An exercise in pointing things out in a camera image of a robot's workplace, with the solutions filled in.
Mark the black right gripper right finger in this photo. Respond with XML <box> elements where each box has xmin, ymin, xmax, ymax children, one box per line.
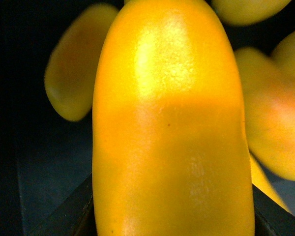
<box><xmin>253</xmin><ymin>186</ymin><xmax>295</xmax><ymax>236</ymax></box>

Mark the yellow mango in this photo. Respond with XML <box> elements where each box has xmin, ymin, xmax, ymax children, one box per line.
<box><xmin>211</xmin><ymin>0</ymin><xmax>291</xmax><ymax>26</ymax></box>
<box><xmin>44</xmin><ymin>3</ymin><xmax>118</xmax><ymax>121</ymax></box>
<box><xmin>92</xmin><ymin>0</ymin><xmax>255</xmax><ymax>236</ymax></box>
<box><xmin>235</xmin><ymin>47</ymin><xmax>295</xmax><ymax>181</ymax></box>

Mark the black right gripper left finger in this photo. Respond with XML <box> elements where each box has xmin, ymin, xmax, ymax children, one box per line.
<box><xmin>28</xmin><ymin>175</ymin><xmax>96</xmax><ymax>236</ymax></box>

